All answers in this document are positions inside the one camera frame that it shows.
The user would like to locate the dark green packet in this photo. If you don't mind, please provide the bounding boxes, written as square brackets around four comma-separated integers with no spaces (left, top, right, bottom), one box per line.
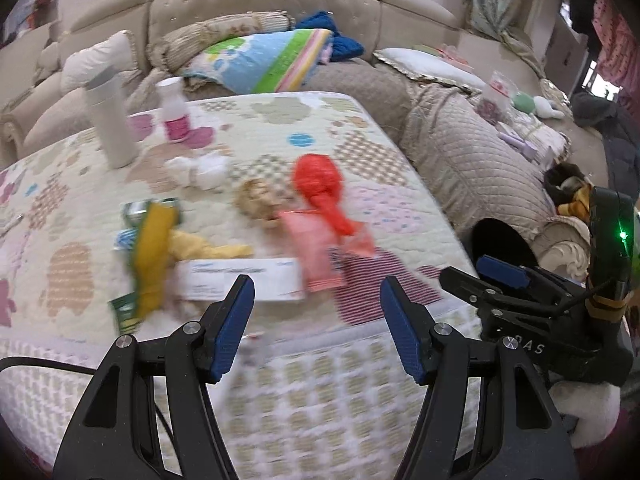
[109,291,139,334]

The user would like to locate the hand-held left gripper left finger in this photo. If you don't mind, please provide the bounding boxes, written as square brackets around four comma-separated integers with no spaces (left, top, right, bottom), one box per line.
[52,274,256,480]

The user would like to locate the black cable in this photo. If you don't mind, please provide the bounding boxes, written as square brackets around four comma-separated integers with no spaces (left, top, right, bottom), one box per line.
[0,356,173,441]

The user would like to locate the pale green curtain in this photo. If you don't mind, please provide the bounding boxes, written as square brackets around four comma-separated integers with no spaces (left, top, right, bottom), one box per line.
[464,0,547,77]

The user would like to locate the patchwork patterned quilt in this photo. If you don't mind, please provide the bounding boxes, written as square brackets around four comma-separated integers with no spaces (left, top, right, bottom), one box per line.
[0,91,482,472]

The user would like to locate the white blue carton box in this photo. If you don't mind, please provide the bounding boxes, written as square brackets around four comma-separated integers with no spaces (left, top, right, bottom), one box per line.
[172,257,307,304]

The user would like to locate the crumpled white tissue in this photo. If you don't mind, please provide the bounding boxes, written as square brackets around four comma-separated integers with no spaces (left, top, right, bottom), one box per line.
[165,154,229,191]

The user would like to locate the white bottle pink label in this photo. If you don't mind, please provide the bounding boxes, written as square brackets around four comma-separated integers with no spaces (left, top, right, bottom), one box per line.
[156,79,194,144]

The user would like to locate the clear plastic jar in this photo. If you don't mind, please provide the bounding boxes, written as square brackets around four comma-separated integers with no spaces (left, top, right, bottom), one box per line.
[476,72,512,127]

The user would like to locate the yellow cloth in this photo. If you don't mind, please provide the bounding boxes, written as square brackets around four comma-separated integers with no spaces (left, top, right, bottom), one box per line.
[131,202,254,322]

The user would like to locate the blue cloth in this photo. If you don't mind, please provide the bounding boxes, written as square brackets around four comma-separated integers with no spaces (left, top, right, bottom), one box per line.
[295,10,366,62]

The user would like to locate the blue white wrapper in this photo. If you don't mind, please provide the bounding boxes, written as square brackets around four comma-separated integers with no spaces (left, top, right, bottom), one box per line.
[115,228,144,252]

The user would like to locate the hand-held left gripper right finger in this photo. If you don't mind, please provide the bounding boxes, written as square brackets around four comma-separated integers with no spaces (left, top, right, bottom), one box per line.
[380,276,581,480]

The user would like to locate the tall white bottle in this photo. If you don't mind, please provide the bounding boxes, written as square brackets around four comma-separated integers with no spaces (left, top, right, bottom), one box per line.
[81,72,139,170]

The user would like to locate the person's right forearm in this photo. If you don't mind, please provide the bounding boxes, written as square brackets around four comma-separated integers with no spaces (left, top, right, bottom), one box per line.
[549,379,622,451]

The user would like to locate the beige floral pillow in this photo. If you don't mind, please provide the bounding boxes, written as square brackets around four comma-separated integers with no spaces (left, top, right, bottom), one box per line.
[149,11,297,74]

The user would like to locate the brown yellow plush toy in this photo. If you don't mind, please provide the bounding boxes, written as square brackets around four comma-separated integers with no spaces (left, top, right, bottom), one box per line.
[544,162,597,222]

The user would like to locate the colourful cartoon pillow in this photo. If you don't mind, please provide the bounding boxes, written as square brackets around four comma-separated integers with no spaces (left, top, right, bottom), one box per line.
[181,28,334,95]

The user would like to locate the beige tufted sofa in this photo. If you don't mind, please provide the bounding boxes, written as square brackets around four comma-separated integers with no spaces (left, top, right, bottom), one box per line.
[0,0,592,283]

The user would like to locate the pink patterned garment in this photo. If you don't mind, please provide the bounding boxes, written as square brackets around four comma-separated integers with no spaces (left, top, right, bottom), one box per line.
[591,0,640,88]

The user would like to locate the green white carton box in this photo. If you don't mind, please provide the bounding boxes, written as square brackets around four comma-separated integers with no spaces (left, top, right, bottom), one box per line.
[122,199,183,229]

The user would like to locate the pink plastic packet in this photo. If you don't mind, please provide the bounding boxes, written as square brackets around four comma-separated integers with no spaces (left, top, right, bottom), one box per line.
[277,210,377,294]

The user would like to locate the red fluffy toy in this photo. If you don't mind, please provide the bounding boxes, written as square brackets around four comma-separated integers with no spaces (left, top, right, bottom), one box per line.
[292,154,362,239]

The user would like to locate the dark coat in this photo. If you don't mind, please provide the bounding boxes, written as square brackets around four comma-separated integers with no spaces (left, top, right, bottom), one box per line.
[570,91,640,202]

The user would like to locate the white frilled pillow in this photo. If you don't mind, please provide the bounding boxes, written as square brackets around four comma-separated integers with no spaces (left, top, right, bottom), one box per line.
[372,47,489,97]

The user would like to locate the green white plush toy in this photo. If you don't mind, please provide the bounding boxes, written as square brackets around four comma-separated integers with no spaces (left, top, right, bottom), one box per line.
[511,92,567,122]

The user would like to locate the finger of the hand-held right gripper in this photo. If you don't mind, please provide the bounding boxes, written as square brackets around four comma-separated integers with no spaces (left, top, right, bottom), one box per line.
[475,255,571,305]
[439,266,507,320]

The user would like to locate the plain white pillow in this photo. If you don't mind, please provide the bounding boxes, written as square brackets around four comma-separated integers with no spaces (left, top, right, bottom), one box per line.
[60,30,139,94]

